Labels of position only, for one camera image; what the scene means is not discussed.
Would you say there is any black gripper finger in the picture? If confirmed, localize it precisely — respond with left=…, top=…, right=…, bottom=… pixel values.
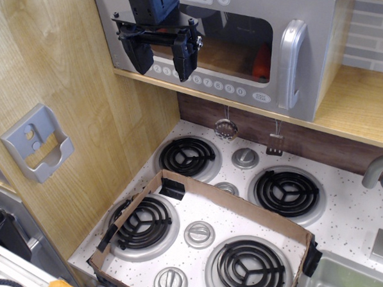
left=172, top=35, right=198, bottom=82
left=121, top=37, right=154, bottom=74

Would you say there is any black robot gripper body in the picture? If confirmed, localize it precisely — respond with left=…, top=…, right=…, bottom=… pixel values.
left=112, top=0, right=202, bottom=52

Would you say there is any silver toy microwave door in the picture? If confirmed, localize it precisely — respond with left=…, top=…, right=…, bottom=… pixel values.
left=95, top=0, right=339, bottom=121

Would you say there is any orange toy carrot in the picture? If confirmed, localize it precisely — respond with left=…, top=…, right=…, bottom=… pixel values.
left=252, top=43, right=271, bottom=83

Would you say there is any hanging silver toy strainer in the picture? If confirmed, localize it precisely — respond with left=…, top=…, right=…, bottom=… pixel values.
left=214, top=106, right=239, bottom=141

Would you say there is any back left stove burner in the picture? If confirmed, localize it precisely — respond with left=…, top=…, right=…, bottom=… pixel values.
left=153, top=135, right=223, bottom=183

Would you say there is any stove burner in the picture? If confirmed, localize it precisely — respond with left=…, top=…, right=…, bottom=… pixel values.
left=247, top=165, right=327, bottom=227
left=153, top=135, right=223, bottom=183
left=110, top=194, right=180, bottom=263
left=204, top=235, right=293, bottom=287

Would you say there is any back silver stove knob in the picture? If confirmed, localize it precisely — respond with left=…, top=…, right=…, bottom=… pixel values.
left=232, top=148, right=259, bottom=170

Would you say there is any silver stove knob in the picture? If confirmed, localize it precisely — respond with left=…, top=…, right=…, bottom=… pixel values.
left=214, top=182, right=239, bottom=196
left=232, top=148, right=259, bottom=170
left=184, top=221, right=216, bottom=249
left=154, top=266, right=189, bottom=287

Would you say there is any brown cardboard barrier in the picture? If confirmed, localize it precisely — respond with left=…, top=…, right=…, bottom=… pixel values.
left=87, top=171, right=322, bottom=287

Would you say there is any hanging silver toy spatula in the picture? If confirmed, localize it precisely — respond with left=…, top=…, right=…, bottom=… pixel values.
left=266, top=120, right=284, bottom=157

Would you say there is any middle silver stove knob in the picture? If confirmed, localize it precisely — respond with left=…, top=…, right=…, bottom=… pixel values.
left=214, top=182, right=239, bottom=196

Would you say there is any front left stove burner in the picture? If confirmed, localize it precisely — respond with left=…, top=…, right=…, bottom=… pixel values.
left=110, top=194, right=180, bottom=263

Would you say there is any back right stove burner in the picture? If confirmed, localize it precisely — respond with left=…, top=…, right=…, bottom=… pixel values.
left=247, top=165, right=327, bottom=227

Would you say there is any wooden shelf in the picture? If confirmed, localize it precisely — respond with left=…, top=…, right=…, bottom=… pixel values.
left=113, top=65, right=383, bottom=148

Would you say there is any centre silver stove knob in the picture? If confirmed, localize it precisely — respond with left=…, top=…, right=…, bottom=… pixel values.
left=184, top=221, right=216, bottom=249

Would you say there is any front right stove burner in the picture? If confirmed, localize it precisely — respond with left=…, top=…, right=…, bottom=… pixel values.
left=204, top=235, right=293, bottom=287

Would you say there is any front silver stove knob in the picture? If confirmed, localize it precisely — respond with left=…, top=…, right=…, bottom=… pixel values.
left=154, top=266, right=189, bottom=287

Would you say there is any silver toy sink basin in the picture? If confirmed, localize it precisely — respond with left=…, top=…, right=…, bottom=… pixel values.
left=296, top=251, right=383, bottom=287

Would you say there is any grey wall phone holder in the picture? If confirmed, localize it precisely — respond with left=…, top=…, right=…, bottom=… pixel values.
left=0, top=103, right=75, bottom=184

